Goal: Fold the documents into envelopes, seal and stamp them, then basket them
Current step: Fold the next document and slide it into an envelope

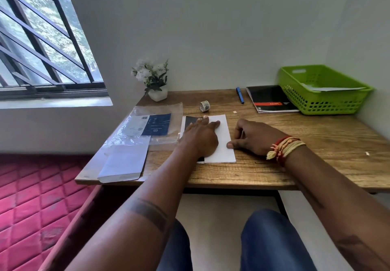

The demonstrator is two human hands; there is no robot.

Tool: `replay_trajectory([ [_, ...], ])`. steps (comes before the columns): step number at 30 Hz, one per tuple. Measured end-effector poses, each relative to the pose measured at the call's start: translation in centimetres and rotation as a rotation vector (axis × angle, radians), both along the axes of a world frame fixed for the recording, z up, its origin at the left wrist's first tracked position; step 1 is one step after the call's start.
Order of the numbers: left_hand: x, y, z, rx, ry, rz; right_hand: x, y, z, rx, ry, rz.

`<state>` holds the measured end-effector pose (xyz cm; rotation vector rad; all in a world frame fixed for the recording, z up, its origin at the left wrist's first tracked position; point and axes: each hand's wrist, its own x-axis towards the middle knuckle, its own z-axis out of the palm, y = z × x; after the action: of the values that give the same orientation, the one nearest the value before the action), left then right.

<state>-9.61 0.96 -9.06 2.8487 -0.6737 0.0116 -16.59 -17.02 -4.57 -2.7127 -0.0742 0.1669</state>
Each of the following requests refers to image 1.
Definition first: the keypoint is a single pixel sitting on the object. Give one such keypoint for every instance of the person's left hand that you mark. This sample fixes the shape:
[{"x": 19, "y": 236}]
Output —
[{"x": 198, "y": 138}]

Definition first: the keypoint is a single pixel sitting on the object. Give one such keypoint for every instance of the person's right hand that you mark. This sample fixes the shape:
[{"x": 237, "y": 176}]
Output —
[{"x": 259, "y": 138}]

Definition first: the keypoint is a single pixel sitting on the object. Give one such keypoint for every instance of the person's right thumb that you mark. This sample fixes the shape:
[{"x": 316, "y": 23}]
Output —
[{"x": 239, "y": 146}]

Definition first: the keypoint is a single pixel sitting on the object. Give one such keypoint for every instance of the person's left fingers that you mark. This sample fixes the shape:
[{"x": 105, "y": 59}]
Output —
[{"x": 204, "y": 123}]

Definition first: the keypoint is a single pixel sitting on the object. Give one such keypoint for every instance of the white paper sheet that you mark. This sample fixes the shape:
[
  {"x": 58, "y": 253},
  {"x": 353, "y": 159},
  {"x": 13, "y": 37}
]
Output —
[{"x": 225, "y": 139}]

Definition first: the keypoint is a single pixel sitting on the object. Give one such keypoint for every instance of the person's left forearm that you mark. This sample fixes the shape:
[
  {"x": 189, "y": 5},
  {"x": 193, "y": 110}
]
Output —
[{"x": 143, "y": 206}]

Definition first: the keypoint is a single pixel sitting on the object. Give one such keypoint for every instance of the person's right forearm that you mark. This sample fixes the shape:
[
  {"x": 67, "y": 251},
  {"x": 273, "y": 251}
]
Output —
[{"x": 332, "y": 197}]

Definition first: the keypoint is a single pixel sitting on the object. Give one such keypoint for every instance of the black card sheet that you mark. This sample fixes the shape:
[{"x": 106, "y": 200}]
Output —
[{"x": 189, "y": 122}]

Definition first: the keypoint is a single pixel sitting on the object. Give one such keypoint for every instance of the patterned tape roll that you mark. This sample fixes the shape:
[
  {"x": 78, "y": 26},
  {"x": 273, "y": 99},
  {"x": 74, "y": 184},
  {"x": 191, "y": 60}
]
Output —
[{"x": 204, "y": 106}]

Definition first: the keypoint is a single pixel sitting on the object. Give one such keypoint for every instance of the blue pen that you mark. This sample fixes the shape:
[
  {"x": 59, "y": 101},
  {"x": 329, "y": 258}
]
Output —
[{"x": 240, "y": 95}]

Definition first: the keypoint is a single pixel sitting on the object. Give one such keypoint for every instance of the dark blue booklet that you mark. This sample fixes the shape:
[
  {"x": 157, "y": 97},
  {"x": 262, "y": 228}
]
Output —
[{"x": 158, "y": 124}]

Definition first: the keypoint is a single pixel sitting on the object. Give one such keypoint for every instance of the clear plastic bag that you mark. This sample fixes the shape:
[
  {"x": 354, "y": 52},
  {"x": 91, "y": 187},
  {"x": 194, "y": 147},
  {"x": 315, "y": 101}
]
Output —
[{"x": 158, "y": 110}]

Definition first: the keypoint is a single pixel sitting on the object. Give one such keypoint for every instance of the black notebook with red stripe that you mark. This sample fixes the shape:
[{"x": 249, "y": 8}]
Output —
[{"x": 269, "y": 97}]

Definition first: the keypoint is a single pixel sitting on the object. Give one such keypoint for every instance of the white flower pot plant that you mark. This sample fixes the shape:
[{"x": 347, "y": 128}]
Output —
[{"x": 154, "y": 80}]

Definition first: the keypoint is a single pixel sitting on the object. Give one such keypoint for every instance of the white printed leaflet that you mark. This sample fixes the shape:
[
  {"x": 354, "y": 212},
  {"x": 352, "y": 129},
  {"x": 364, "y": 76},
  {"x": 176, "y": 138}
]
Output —
[{"x": 137, "y": 126}]

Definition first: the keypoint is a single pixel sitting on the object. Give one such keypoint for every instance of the white envelope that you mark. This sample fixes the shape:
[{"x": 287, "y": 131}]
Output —
[{"x": 123, "y": 164}]

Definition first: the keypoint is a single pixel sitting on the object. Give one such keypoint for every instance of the green plastic basket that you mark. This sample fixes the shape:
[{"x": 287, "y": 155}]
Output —
[{"x": 323, "y": 100}]

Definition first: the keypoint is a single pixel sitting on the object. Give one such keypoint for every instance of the person's right leg in jeans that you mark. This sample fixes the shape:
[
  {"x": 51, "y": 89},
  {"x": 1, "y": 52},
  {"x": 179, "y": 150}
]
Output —
[{"x": 271, "y": 243}]

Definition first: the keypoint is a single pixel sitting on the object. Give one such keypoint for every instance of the person's leg in jeans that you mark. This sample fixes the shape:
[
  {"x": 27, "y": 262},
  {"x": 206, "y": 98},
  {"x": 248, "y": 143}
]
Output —
[
  {"x": 178, "y": 249},
  {"x": 271, "y": 243}
]

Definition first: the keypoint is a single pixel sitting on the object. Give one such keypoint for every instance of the white paper in basket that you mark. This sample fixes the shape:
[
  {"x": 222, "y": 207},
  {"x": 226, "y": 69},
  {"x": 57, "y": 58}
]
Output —
[{"x": 332, "y": 88}]

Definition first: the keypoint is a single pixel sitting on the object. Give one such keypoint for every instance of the person's left leg in jeans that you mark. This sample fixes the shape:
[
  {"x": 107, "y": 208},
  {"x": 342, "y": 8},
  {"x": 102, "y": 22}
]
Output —
[{"x": 178, "y": 249}]

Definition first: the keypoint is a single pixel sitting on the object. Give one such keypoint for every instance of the dark metal window grille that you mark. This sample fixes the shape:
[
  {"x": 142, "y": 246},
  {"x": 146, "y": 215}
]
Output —
[{"x": 36, "y": 36}]

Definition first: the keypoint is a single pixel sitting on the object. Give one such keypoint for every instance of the pink quilted mattress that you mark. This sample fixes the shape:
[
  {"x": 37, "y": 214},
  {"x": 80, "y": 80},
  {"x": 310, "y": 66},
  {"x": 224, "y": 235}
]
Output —
[{"x": 33, "y": 206}]

